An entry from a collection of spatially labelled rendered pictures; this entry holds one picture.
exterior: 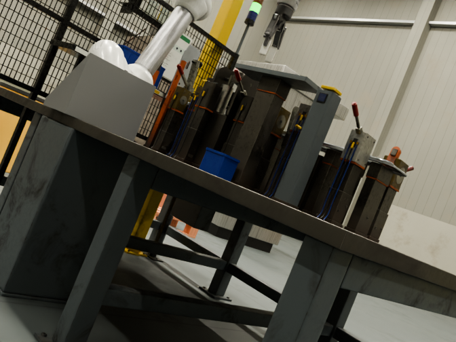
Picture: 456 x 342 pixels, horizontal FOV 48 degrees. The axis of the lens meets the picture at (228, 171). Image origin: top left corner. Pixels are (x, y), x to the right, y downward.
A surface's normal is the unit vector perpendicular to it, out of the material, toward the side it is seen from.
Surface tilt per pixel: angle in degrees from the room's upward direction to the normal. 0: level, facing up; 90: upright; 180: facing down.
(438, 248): 90
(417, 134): 90
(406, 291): 90
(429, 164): 90
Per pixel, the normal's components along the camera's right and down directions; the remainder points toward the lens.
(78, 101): 0.62, 0.24
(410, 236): -0.68, -0.29
